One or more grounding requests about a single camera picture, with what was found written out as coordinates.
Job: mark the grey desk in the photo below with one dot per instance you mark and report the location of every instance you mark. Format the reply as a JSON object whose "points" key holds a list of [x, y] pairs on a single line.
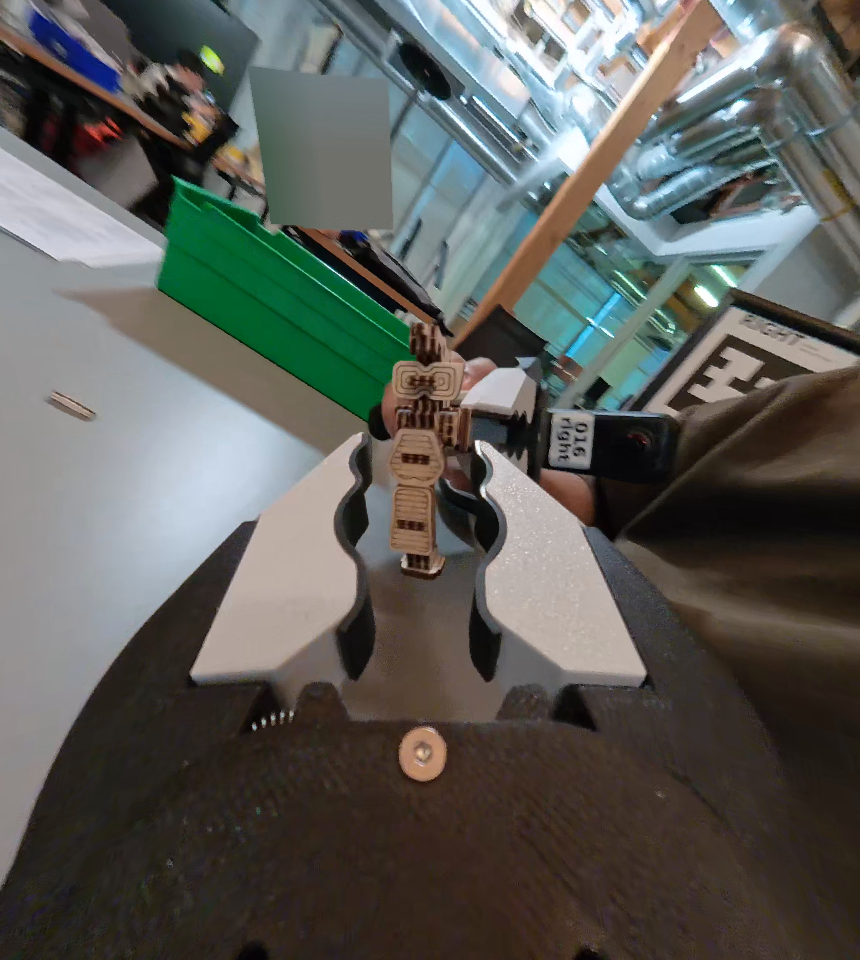
{"points": [[100, 600]]}

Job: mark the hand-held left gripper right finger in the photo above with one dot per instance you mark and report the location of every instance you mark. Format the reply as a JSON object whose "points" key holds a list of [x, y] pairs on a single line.
{"points": [[550, 600]]}

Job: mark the black disc floor lamp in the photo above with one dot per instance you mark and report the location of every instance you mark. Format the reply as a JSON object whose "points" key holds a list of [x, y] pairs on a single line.
{"points": [[424, 69]]}

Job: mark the wooden puzzle model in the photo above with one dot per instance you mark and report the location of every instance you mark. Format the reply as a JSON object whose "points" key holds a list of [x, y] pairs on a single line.
{"points": [[415, 465]]}

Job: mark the silver ventilation ducts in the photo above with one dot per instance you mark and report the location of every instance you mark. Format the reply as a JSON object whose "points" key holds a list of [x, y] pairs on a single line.
{"points": [[797, 75]]}

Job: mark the green plastic bin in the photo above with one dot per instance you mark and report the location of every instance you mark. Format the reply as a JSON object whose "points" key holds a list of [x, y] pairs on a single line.
{"points": [[265, 300]]}

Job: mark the white paper sheet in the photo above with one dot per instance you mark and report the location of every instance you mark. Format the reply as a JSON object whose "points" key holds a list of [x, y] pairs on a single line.
{"points": [[25, 195]]}

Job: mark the long background wooden table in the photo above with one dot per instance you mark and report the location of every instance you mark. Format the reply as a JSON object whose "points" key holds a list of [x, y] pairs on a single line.
{"points": [[62, 73]]}

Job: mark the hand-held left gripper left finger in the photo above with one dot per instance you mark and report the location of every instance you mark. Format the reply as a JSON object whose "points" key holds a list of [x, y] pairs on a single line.
{"points": [[280, 585]]}

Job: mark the black office chair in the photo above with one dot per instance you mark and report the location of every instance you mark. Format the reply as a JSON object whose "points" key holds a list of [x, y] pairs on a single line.
{"points": [[508, 334]]}

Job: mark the person's right hand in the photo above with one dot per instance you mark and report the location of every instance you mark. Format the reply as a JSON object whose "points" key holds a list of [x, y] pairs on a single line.
{"points": [[576, 499]]}

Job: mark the person's olive shirt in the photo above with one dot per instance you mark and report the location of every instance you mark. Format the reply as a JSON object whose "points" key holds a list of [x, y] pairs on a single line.
{"points": [[774, 637]]}

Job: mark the small blue storage bin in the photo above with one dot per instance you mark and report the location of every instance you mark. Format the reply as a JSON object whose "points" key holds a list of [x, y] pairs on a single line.
{"points": [[74, 45]]}

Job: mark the background table with bag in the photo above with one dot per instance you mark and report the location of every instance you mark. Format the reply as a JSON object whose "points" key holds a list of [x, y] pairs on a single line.
{"points": [[370, 276]]}

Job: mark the black monitor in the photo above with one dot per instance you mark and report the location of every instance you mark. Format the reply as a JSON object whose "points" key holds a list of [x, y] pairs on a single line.
{"points": [[175, 30]]}

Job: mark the slanted wooden beam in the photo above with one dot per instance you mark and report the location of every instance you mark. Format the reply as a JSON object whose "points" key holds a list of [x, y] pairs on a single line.
{"points": [[587, 172]]}

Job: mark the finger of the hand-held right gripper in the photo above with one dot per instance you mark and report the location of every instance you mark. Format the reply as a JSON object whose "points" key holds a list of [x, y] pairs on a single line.
{"points": [[527, 463], [497, 390]]}

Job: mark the small wooden strip piece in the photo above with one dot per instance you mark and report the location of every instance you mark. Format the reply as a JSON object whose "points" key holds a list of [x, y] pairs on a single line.
{"points": [[72, 406]]}

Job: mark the black bag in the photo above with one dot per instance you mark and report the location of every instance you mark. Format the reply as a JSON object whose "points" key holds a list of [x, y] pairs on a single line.
{"points": [[400, 270]]}

